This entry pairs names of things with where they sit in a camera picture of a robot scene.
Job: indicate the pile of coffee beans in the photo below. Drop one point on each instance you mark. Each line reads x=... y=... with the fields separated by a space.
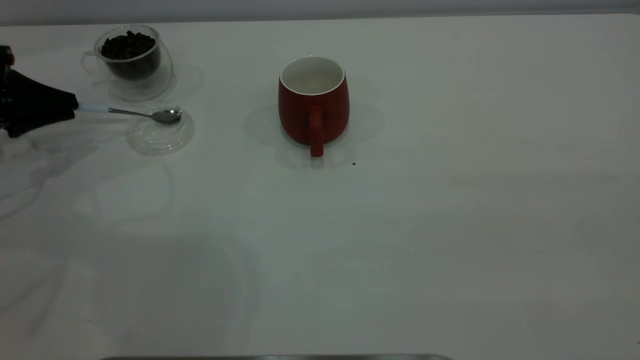
x=127 y=47

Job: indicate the clear glass cup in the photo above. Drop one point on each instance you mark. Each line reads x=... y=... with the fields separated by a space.
x=162 y=75

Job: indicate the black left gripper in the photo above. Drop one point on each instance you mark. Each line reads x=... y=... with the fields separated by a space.
x=5 y=56

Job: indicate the red ceramic mug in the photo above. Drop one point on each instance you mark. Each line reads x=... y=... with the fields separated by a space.
x=295 y=117

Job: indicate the clear glass saucer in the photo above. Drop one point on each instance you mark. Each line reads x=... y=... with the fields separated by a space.
x=160 y=142

